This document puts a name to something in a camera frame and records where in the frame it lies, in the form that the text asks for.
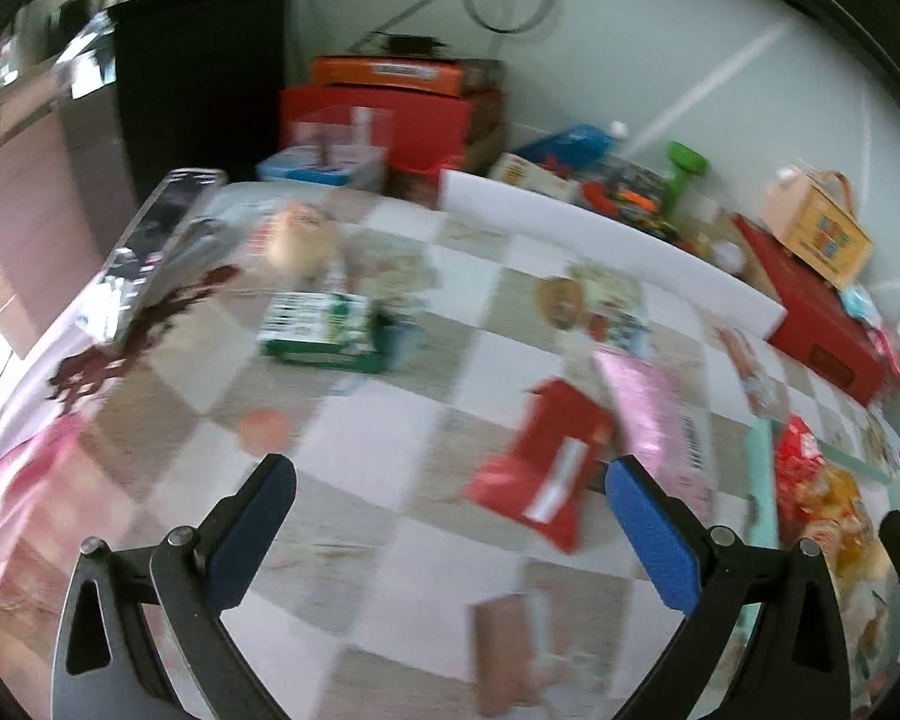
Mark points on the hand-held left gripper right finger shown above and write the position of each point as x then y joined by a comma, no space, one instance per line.
652,540

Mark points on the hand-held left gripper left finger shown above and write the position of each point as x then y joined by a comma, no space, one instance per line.
259,532

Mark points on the yellow snack packet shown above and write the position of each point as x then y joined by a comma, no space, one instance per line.
840,525

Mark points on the pink snack packet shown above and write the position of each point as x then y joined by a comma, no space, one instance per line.
660,420

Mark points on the red snack packet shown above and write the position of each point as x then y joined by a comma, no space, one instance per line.
547,465

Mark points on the printed tablecloth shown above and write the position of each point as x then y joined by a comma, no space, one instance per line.
382,480

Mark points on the small red packet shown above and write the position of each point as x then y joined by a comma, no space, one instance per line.
799,446

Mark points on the green milk carton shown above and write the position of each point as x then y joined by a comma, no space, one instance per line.
322,330

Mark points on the flat red box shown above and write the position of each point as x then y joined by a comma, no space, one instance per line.
817,315

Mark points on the clear nut packet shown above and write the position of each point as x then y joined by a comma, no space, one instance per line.
394,281

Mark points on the grey phone stand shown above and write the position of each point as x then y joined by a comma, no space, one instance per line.
187,255

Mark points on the white bun packet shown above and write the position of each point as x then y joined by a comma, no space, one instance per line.
300,240

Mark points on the smartphone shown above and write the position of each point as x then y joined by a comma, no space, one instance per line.
161,247

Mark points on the small cardboard carry box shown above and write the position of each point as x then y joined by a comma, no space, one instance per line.
825,232

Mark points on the pile of colourful toys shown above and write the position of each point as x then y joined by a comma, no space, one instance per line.
634,199

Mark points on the brown chair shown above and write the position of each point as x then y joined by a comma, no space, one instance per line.
37,240

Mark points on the blue lidded container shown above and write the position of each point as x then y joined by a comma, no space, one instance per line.
315,165

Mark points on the green dumbbell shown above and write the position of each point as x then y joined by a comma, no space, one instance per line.
686,169

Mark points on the small yellow box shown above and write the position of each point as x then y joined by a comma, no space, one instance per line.
529,174

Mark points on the blue packet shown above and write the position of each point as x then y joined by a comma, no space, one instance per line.
577,142

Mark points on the clear plastic box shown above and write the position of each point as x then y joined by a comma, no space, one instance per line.
337,131

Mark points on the large red box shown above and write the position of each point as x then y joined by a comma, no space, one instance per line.
435,124

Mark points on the black cabinet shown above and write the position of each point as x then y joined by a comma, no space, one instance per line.
195,75

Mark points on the orange box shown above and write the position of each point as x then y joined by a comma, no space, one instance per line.
405,75

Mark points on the black power adapter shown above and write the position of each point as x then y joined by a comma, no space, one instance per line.
412,41

